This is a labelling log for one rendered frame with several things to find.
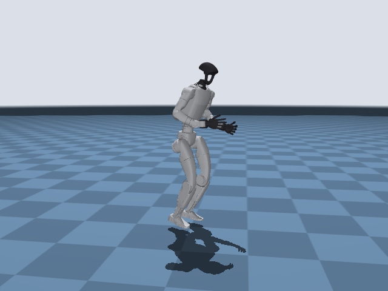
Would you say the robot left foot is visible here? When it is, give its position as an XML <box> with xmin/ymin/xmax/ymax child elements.
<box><xmin>181</xmin><ymin>210</ymin><xmax>203</xmax><ymax>221</ymax></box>

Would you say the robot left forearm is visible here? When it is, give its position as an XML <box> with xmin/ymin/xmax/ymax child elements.
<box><xmin>207</xmin><ymin>112</ymin><xmax>223</xmax><ymax>127</ymax></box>

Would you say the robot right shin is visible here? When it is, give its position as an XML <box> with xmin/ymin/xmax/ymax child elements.
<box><xmin>173</xmin><ymin>181</ymin><xmax>196</xmax><ymax>218</ymax></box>

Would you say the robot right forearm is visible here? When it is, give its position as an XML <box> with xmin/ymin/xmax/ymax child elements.
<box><xmin>174</xmin><ymin>110</ymin><xmax>206</xmax><ymax>128</ymax></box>

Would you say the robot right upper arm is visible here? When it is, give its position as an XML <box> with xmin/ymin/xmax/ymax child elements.
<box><xmin>172</xmin><ymin>87</ymin><xmax>196</xmax><ymax>121</ymax></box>

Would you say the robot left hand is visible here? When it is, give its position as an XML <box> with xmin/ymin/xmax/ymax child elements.
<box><xmin>219</xmin><ymin>121</ymin><xmax>238</xmax><ymax>135</ymax></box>

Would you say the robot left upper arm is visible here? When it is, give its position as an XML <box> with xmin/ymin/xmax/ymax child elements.
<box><xmin>202</xmin><ymin>90</ymin><xmax>215</xmax><ymax>119</ymax></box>

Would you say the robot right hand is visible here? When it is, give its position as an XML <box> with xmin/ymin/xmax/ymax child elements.
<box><xmin>199</xmin><ymin>115</ymin><xmax>227</xmax><ymax>130</ymax></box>

